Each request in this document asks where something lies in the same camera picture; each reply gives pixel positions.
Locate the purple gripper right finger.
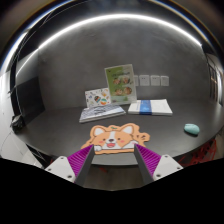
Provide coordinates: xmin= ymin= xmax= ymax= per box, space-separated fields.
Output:
xmin=134 ymin=144 xmax=182 ymax=185

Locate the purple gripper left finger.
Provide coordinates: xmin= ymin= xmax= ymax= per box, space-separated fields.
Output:
xmin=46 ymin=145 xmax=95 ymax=186

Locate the orange corgi mouse pad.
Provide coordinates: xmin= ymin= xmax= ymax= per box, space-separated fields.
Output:
xmin=82 ymin=123 xmax=150 ymax=155

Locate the teal computer mouse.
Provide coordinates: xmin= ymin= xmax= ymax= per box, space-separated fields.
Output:
xmin=184 ymin=124 xmax=200 ymax=135

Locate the grey striped keyboard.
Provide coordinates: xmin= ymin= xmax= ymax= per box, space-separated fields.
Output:
xmin=79 ymin=104 xmax=125 ymax=123

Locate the white book with blue band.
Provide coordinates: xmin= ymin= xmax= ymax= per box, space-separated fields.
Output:
xmin=128 ymin=99 xmax=173 ymax=116

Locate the white colourful picture card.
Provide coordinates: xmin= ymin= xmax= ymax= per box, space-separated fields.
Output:
xmin=85 ymin=88 xmax=111 ymax=108

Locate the black monitor at left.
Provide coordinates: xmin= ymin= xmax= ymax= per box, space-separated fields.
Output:
xmin=16 ymin=77 xmax=45 ymax=124

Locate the green standing menu card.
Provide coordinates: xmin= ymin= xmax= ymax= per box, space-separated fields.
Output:
xmin=105 ymin=64 xmax=137 ymax=105

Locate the red metal frame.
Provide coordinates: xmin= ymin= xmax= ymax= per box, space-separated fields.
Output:
xmin=178 ymin=139 xmax=217 ymax=167

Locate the white wall socket row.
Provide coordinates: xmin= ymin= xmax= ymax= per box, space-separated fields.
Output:
xmin=134 ymin=75 xmax=169 ymax=87

